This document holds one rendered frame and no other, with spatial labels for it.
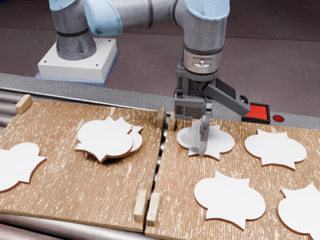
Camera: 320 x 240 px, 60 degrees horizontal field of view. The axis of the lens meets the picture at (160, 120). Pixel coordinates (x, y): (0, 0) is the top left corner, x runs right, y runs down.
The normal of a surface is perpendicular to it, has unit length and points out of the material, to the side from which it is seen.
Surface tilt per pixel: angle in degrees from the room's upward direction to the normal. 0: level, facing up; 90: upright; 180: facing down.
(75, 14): 92
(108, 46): 2
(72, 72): 90
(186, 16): 90
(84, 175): 0
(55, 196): 0
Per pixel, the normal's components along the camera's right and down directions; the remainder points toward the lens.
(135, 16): 0.45, 0.56
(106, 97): 0.00, -0.76
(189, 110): -0.17, 0.64
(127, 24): 0.43, 0.77
